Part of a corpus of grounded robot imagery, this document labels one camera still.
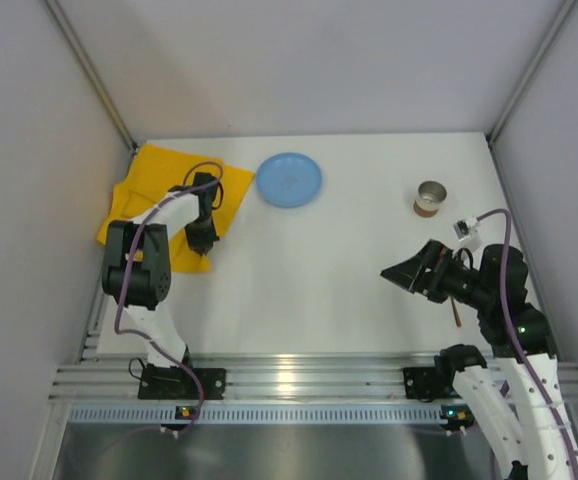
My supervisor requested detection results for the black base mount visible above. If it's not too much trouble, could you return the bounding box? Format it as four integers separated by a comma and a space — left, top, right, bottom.
402, 367, 458, 403
137, 364, 227, 400

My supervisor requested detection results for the light blue plate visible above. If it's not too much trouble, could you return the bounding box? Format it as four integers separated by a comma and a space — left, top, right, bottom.
255, 152, 323, 208

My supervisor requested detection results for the metal cup with brown base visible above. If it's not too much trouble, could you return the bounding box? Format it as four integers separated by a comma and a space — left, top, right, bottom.
413, 180, 447, 218

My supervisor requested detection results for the slotted cable duct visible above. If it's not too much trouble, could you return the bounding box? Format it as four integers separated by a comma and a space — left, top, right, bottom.
69, 404, 474, 426

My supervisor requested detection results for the rose gold fork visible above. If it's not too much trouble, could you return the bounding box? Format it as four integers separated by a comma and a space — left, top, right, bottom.
450, 297, 463, 328

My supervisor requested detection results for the aluminium rail frame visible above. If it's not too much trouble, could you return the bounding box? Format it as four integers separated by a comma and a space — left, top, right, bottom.
48, 352, 578, 404

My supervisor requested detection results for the left aluminium corner post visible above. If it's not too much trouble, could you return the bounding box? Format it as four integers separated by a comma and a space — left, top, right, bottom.
39, 0, 138, 152

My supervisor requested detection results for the yellow cartoon placemat cloth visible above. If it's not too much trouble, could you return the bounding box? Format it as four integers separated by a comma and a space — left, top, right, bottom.
94, 142, 256, 276

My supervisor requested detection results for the aluminium corner post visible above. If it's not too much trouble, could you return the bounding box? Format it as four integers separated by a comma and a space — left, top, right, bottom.
486, 0, 578, 147
39, 0, 138, 152

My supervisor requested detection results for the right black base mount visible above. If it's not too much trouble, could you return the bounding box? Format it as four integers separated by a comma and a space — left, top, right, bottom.
402, 367, 458, 403

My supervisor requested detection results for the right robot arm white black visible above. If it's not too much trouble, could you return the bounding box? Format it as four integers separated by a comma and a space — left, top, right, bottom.
380, 240, 578, 479

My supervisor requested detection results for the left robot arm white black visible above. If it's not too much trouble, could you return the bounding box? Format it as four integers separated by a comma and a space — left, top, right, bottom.
102, 180, 222, 369

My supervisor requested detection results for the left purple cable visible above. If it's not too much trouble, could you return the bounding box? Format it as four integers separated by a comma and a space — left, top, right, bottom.
113, 160, 226, 426

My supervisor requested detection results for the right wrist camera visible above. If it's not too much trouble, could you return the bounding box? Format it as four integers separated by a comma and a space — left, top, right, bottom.
453, 216, 482, 253

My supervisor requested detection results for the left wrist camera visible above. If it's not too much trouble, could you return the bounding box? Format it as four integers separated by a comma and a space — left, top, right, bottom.
192, 172, 220, 212

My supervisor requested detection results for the right aluminium corner post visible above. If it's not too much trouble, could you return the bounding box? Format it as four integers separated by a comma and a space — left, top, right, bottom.
486, 0, 578, 147

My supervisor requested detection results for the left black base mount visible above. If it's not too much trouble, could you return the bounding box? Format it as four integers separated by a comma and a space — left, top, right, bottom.
137, 364, 227, 400

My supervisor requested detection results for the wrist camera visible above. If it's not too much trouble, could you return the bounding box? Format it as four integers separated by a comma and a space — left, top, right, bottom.
192, 172, 220, 212
453, 216, 482, 253

